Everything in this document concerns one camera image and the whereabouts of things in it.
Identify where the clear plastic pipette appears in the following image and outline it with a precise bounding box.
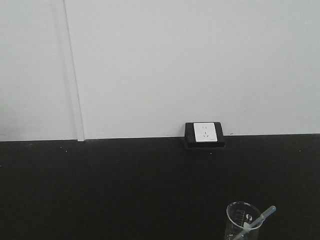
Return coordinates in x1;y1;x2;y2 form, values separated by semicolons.
232;205;277;240

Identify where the white power socket plate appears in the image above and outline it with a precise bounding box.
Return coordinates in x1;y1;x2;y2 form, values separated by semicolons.
193;122;218;143

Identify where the clear glass beaker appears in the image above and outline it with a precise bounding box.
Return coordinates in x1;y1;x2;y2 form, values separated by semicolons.
223;201;262;240

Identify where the black socket housing box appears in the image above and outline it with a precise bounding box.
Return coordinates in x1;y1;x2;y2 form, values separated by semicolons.
184;122;226;149

